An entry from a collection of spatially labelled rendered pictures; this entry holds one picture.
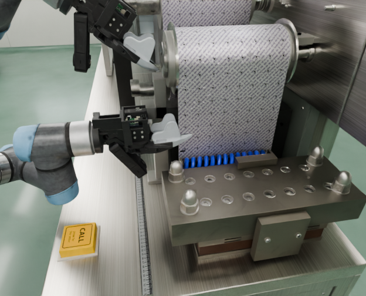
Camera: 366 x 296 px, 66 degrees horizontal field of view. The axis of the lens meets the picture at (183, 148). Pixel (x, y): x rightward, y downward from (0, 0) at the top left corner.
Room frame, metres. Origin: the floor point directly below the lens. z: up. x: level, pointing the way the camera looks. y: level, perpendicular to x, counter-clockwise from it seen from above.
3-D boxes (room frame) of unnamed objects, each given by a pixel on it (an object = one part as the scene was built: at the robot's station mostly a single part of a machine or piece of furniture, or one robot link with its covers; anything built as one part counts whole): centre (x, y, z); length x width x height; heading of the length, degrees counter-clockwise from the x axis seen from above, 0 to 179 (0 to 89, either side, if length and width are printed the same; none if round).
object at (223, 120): (0.57, -0.11, 1.11); 0.23 x 0.01 x 0.18; 100
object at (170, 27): (0.61, 0.02, 1.25); 0.15 x 0.01 x 0.15; 10
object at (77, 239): (0.41, 0.23, 0.91); 0.07 x 0.07 x 0.02; 10
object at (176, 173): (0.48, 0.01, 1.05); 0.04 x 0.04 x 0.04
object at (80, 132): (0.52, 0.21, 1.11); 0.08 x 0.05 x 0.08; 10
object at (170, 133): (0.53, 0.02, 1.11); 0.09 x 0.03 x 0.06; 99
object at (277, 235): (0.37, -0.19, 0.96); 0.10 x 0.03 x 0.11; 100
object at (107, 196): (1.54, 0.16, 0.88); 2.52 x 0.66 x 0.04; 10
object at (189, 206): (0.39, -0.01, 1.05); 0.04 x 0.04 x 0.04
